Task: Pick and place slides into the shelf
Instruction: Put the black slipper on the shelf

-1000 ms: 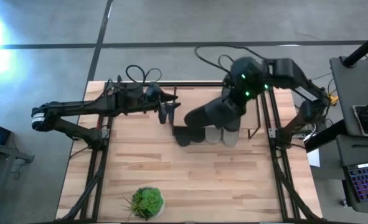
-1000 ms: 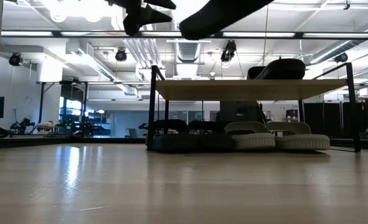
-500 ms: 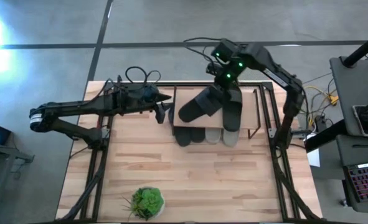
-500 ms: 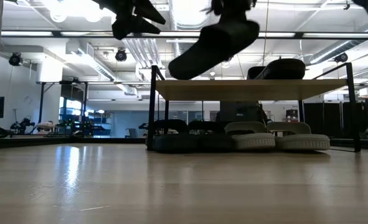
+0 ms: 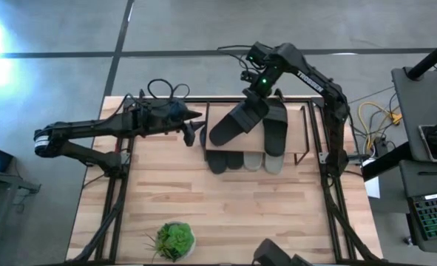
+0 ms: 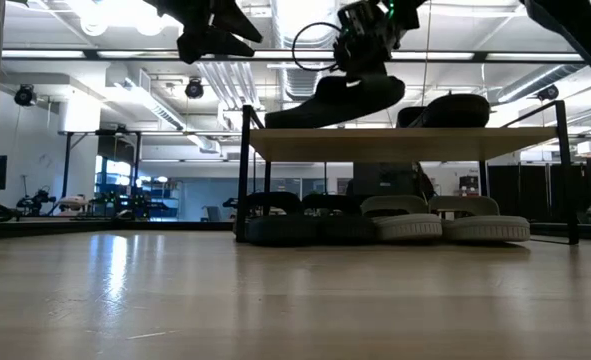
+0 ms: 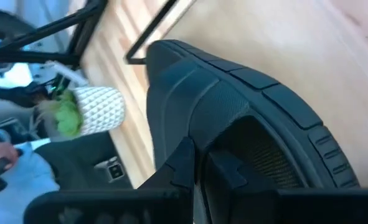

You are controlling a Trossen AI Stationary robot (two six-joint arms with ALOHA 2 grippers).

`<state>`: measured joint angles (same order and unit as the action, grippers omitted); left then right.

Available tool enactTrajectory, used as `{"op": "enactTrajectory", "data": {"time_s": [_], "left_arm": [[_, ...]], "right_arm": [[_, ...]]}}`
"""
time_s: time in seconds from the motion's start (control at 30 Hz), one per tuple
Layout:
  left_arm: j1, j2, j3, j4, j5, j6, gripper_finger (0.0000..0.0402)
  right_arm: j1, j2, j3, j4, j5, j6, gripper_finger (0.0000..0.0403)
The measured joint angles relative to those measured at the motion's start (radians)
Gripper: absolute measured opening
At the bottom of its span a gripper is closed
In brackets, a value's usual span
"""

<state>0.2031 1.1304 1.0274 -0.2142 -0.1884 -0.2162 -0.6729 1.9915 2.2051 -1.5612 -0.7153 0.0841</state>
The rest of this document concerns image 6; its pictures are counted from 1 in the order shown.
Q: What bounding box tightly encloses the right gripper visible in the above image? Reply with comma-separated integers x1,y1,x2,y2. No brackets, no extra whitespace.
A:
333,0,421,84

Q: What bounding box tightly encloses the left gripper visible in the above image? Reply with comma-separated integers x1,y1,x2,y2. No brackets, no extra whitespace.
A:
142,0,264,65

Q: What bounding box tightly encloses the black smooth-strap slide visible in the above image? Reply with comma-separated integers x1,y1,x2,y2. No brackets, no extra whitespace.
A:
263,73,407,130
396,93,492,129

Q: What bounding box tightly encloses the black ribbed-strap slide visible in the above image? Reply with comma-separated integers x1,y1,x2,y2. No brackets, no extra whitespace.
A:
302,193,377,246
234,191,322,248

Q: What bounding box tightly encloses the grey slide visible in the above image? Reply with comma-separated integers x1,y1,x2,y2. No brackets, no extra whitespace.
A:
427,195,532,244
358,194,444,244

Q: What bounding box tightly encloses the black ceiling spotlight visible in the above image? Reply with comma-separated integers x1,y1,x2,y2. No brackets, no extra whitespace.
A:
184,77,205,100
535,84,560,102
13,83,37,107

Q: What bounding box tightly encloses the black overhead light bar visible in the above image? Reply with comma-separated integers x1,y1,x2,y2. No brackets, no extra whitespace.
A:
2,48,584,64

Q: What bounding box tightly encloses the background workstation equipment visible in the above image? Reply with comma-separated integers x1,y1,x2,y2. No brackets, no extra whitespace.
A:
92,174,181,221

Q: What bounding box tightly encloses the black room partition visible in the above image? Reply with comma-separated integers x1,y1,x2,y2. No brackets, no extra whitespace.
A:
489,163,591,224

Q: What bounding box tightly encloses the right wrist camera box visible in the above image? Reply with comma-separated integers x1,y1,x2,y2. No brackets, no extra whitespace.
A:
342,2,376,49

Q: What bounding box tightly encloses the silver ceiling air duct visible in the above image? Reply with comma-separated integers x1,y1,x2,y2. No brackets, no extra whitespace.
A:
269,0,339,102
494,63,589,104

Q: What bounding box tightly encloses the wooden shelf with black frame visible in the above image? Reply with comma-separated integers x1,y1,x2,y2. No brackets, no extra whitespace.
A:
234,99,581,246

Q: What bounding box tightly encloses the white rectangular ceiling duct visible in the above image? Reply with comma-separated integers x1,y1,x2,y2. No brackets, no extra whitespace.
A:
102,67,221,154

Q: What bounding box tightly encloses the black aluminium table frame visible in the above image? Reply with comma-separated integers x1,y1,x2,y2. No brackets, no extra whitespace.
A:
0,218,591,239

